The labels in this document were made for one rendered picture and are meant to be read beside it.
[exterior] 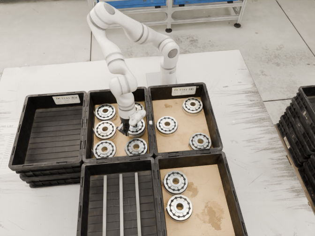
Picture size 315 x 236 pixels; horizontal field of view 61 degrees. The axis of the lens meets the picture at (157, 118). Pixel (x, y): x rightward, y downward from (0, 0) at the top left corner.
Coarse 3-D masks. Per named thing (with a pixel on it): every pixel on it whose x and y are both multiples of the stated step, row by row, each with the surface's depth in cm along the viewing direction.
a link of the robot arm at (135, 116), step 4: (120, 112) 109; (124, 112) 108; (128, 112) 109; (132, 112) 110; (136, 112) 111; (140, 112) 111; (144, 112) 111; (120, 116) 112; (124, 116) 110; (128, 116) 110; (132, 116) 110; (136, 116) 110; (140, 116) 110; (144, 116) 112; (132, 120) 109; (136, 120) 109; (140, 120) 111; (132, 124) 108
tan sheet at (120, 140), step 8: (112, 104) 140; (144, 104) 140; (96, 120) 134; (120, 120) 134; (144, 120) 134; (120, 136) 128; (128, 136) 128; (144, 136) 128; (120, 144) 126; (120, 152) 123
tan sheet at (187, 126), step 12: (156, 108) 138; (168, 108) 138; (180, 108) 138; (156, 120) 134; (180, 120) 134; (192, 120) 134; (204, 120) 134; (156, 132) 130; (180, 132) 130; (192, 132) 130; (204, 132) 130; (168, 144) 126; (180, 144) 126
